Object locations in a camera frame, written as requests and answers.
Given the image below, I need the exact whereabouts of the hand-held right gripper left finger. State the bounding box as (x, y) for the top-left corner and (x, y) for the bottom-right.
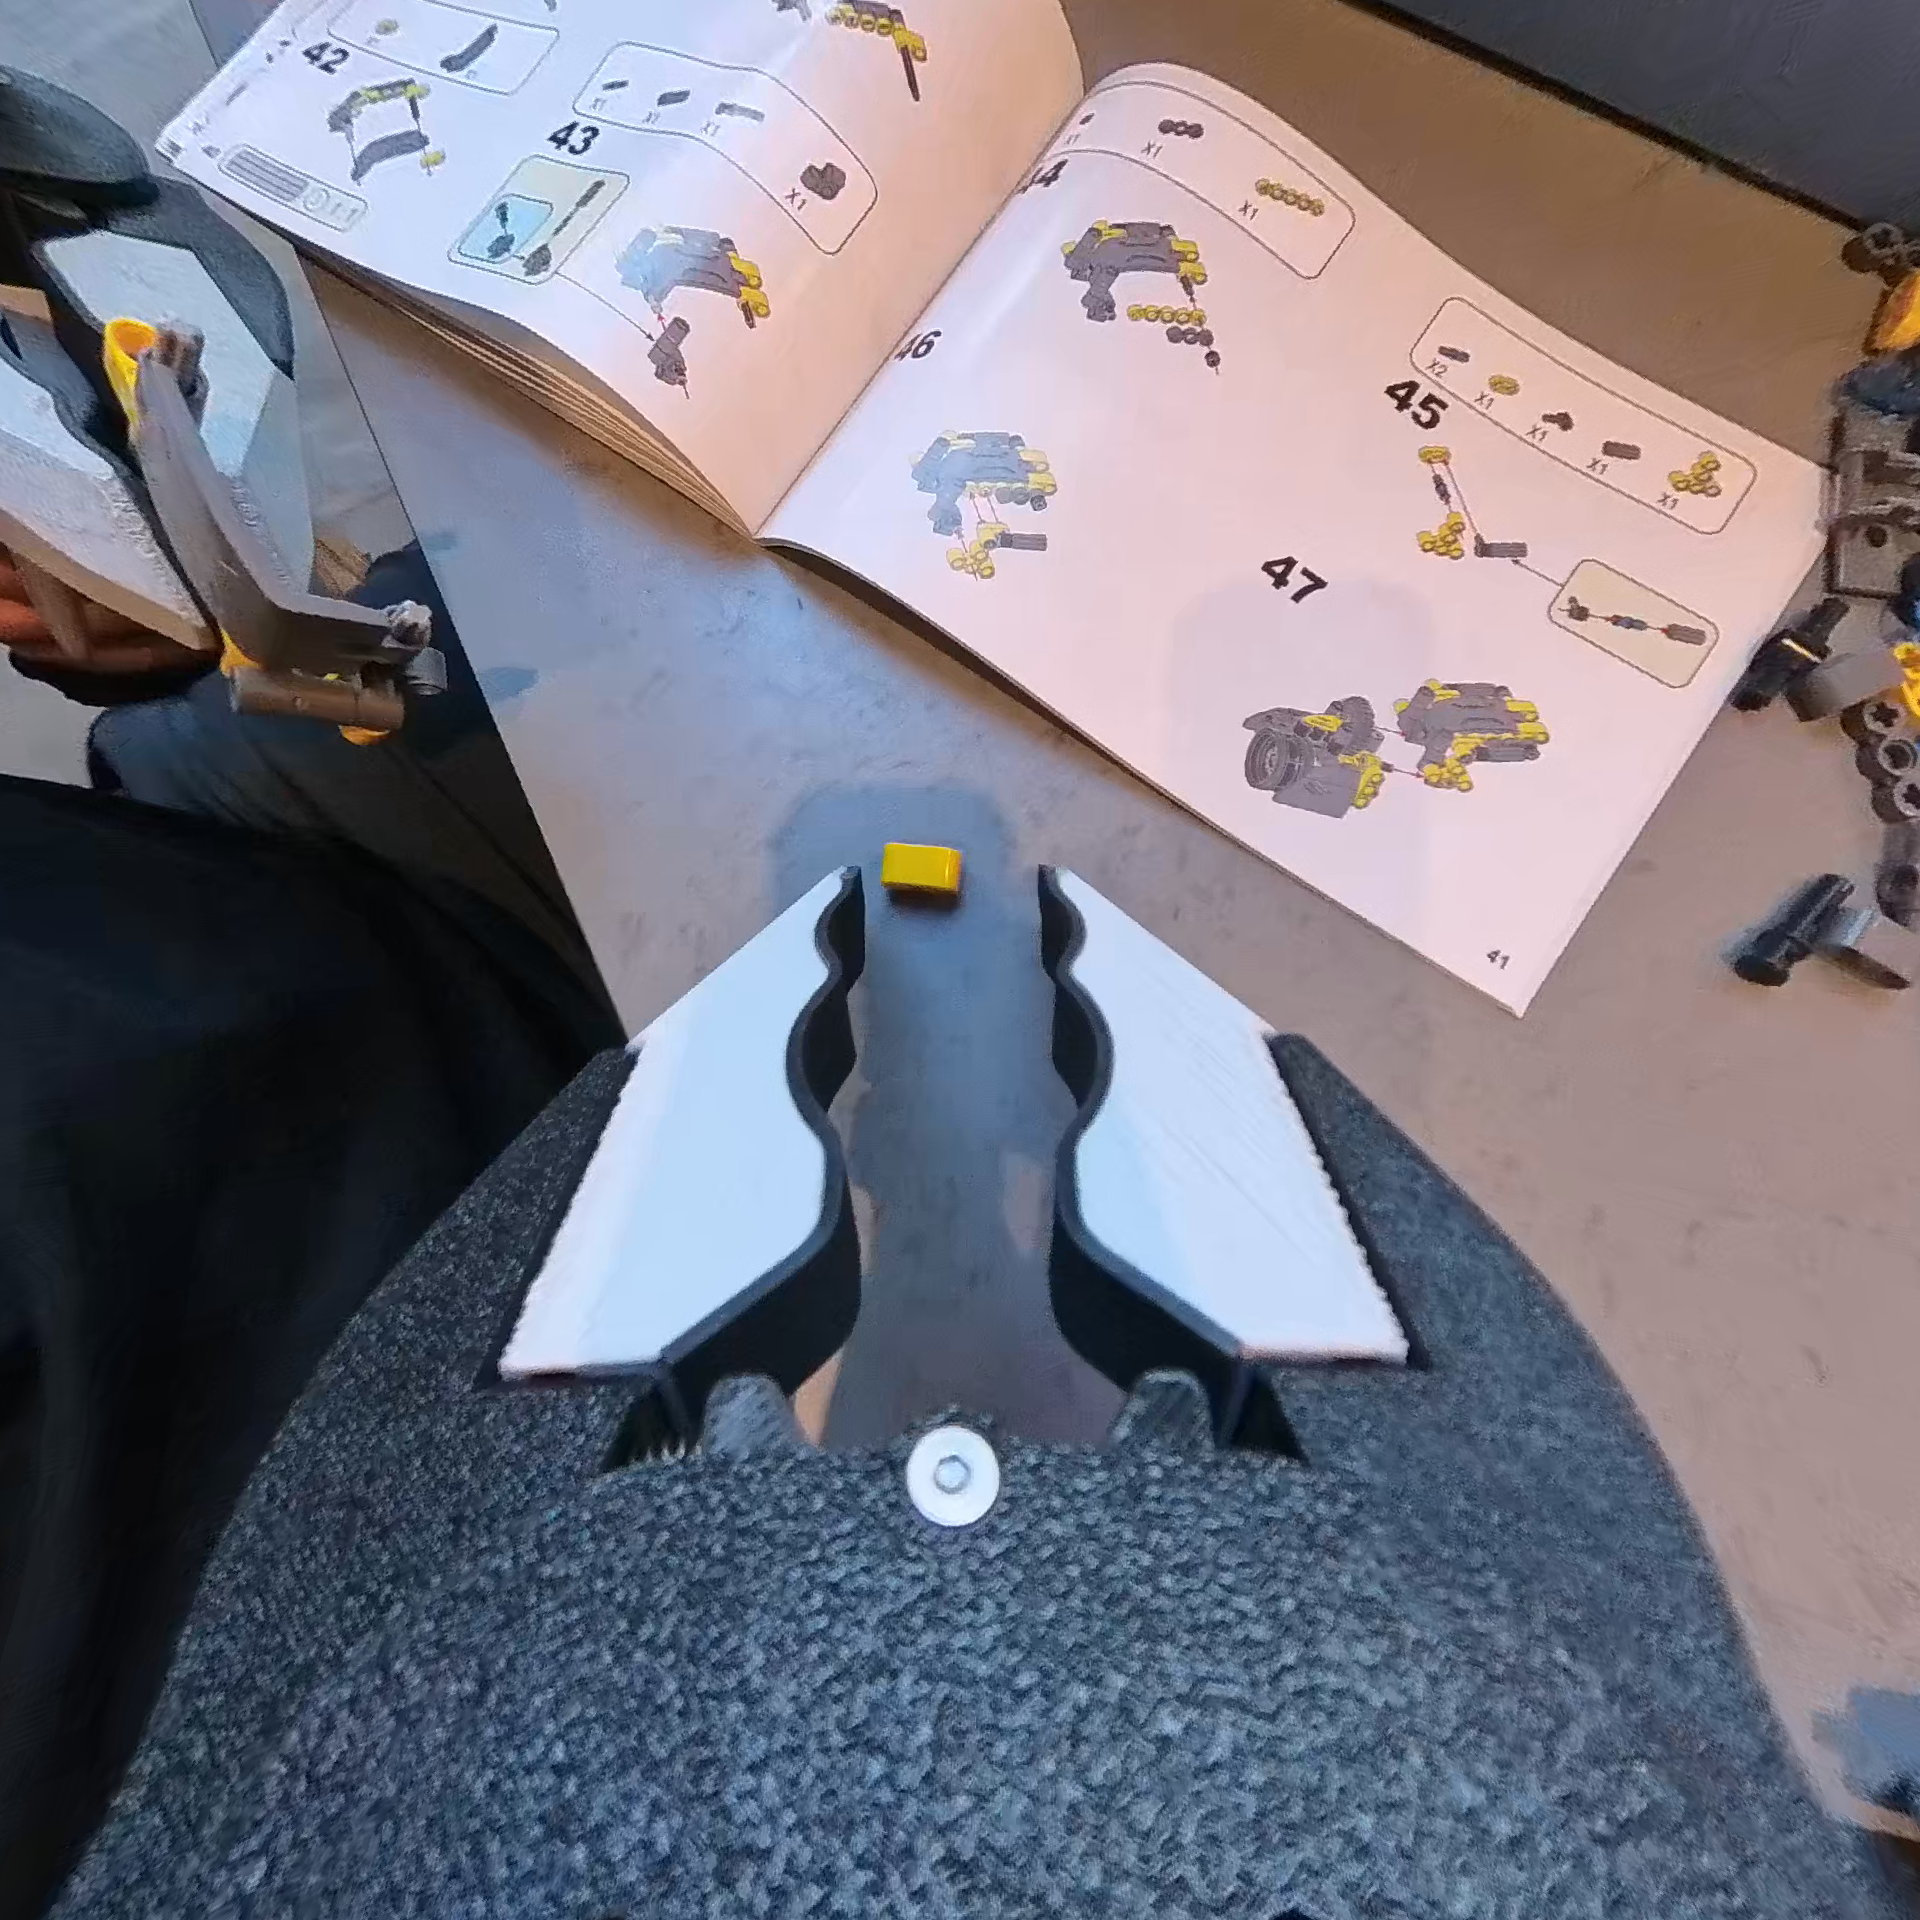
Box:
(498, 865), (874, 1384)

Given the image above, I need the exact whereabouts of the grey yellow brick assembly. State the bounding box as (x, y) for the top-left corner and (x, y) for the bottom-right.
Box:
(102, 317), (448, 747)

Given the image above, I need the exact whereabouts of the open instruction booklet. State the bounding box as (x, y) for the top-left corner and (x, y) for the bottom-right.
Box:
(158, 0), (1825, 1021)

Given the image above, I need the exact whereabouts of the pile of loose brick parts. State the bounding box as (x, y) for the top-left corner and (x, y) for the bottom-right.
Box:
(1725, 218), (1920, 993)

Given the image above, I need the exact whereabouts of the person's left hand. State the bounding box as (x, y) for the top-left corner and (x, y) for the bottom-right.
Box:
(0, 559), (232, 694)

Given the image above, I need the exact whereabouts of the person's blue trouser leg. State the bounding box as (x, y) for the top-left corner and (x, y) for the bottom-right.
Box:
(86, 547), (518, 904)

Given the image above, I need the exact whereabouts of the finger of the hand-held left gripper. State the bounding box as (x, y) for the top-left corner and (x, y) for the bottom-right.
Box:
(36, 224), (317, 607)
(0, 301), (216, 657)

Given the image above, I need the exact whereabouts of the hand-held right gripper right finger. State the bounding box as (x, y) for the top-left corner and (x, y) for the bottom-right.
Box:
(1036, 865), (1413, 1368)

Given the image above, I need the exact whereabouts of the open blue cardboard box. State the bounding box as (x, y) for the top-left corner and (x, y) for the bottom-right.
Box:
(1350, 0), (1920, 227)

